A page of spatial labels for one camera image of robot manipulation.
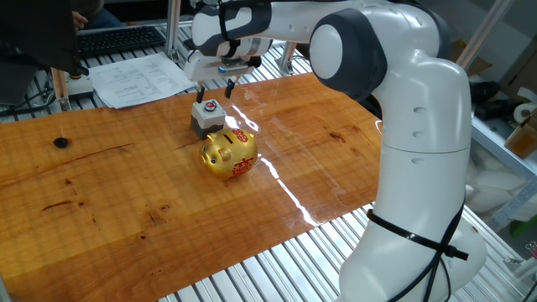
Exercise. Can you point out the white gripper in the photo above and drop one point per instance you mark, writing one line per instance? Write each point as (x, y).
(201, 67)

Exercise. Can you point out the grey box red push button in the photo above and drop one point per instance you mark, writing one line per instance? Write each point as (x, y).
(207, 119)

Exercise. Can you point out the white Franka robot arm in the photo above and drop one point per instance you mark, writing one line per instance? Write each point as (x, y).
(419, 168)

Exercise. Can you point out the golden piggy bank red print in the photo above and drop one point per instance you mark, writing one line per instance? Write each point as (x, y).
(230, 157)

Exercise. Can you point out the bare bystander hand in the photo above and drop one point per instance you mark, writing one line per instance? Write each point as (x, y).
(79, 20)

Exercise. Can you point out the printed white paper sheets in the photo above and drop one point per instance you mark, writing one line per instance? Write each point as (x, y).
(138, 79)

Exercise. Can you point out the black computer keyboard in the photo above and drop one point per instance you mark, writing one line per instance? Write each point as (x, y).
(117, 41)

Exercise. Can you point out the blue jeans leg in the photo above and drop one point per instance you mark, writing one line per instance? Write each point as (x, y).
(107, 20)

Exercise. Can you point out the glossy wood grain mat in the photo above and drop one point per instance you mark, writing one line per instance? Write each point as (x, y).
(126, 189)

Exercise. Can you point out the small white box brass knob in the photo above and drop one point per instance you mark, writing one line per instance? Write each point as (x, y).
(79, 88)

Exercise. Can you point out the wooden slat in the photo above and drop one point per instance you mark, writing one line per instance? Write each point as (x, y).
(58, 88)

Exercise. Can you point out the black monitor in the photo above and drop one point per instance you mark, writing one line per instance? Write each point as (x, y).
(33, 33)

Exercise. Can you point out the brown cardboard sheet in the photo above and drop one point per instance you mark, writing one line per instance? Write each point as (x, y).
(474, 63)

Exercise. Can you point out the black device on shelf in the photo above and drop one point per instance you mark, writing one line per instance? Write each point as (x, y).
(491, 98)

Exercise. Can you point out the grey metal shelf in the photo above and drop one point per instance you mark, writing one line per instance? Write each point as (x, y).
(495, 142)

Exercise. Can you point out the white plastic bags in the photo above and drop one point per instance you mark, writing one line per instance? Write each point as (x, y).
(486, 184)

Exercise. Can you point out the brown translucent box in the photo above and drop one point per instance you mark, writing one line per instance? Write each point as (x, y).
(522, 140)

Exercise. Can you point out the white paper roll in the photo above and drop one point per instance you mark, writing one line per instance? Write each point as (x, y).
(526, 111)

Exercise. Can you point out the green plastic piece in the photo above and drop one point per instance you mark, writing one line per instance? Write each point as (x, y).
(524, 226)

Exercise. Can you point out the silver wrist camera blue cap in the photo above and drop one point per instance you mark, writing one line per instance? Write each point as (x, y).
(233, 67)

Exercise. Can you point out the aluminium frame post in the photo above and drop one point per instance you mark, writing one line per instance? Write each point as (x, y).
(172, 29)

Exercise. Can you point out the aluminium foot bracket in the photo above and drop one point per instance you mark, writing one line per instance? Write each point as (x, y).
(287, 58)

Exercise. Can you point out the slanted aluminium post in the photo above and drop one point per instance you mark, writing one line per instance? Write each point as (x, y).
(484, 35)

